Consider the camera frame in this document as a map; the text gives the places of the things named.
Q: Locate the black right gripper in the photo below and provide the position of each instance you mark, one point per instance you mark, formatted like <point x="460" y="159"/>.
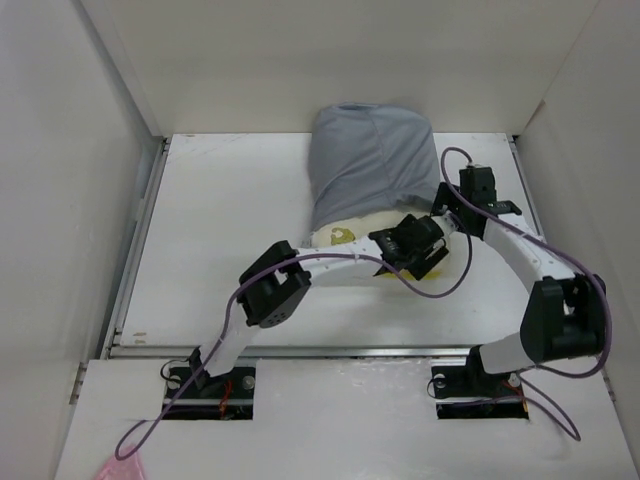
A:
<point x="445" y="195"/>

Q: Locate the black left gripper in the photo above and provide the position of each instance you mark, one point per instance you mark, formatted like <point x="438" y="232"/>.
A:
<point x="426" y="258"/>

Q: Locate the cream and yellow pillow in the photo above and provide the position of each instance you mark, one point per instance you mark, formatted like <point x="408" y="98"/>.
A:
<point x="378" y="228"/>

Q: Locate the grey fabric pillowcase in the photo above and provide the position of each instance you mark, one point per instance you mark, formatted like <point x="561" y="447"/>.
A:
<point x="368" y="165"/>

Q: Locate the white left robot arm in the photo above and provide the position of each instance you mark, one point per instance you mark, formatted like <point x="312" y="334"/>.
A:
<point x="272" y="288"/>

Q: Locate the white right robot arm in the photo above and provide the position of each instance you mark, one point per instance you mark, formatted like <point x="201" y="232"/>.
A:
<point x="567" y="314"/>

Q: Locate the pink plastic bag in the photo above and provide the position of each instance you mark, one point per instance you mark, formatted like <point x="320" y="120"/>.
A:
<point x="129" y="469"/>

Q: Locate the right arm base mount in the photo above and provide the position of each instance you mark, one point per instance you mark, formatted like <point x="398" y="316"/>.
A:
<point x="464" y="391"/>

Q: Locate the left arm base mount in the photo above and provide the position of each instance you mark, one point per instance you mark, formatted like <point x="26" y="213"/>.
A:
<point x="229" y="397"/>

